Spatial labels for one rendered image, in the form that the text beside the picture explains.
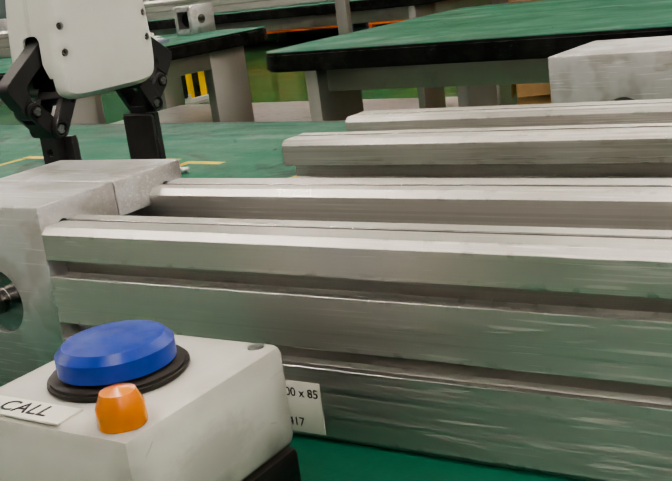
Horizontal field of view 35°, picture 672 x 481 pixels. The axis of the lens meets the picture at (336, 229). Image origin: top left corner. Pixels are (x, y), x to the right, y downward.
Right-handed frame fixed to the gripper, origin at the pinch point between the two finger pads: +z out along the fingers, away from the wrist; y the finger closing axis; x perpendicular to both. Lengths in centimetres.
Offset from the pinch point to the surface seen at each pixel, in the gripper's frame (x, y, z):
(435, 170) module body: 29.3, 4.0, -0.1
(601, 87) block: 31.0, -19.2, -0.7
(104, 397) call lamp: 34.7, 35.7, -0.8
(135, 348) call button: 33.3, 32.7, -1.0
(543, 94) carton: -110, -350, 52
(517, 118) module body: 31.8, -2.1, -1.8
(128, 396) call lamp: 35.3, 35.3, -0.7
